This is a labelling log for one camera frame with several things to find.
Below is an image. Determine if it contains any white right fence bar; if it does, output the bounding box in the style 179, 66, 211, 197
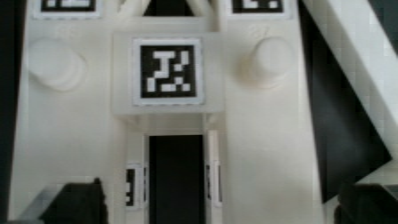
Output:
302, 0, 398, 156

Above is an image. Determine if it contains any white chair back frame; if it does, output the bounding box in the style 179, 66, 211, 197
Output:
7, 0, 323, 224

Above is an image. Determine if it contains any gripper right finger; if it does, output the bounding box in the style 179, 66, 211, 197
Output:
334, 184, 398, 224

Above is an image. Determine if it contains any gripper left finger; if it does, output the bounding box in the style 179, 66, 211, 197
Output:
11, 178, 110, 224

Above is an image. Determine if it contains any white chair seat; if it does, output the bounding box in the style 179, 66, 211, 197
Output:
27, 33, 295, 117

